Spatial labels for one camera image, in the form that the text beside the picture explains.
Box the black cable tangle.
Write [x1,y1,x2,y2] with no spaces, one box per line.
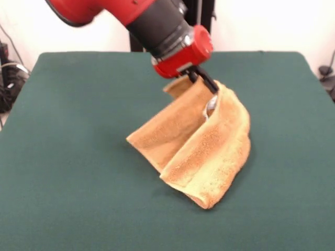
[0,61,30,115]

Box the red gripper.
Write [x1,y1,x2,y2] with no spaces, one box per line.
[151,25,219,95]

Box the orange terry towel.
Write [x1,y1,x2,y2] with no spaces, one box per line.
[125,75,252,211]

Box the dark green table cloth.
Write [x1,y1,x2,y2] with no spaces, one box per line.
[0,51,335,251]

